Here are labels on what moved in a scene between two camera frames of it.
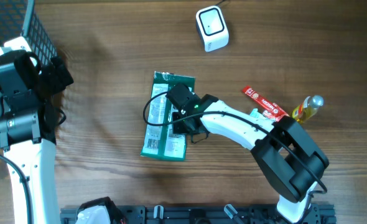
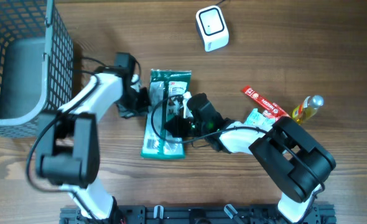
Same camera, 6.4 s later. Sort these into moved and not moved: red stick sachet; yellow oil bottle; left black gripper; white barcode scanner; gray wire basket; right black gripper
Moved: left black gripper; gray wire basket
Not moved: yellow oil bottle; red stick sachet; right black gripper; white barcode scanner
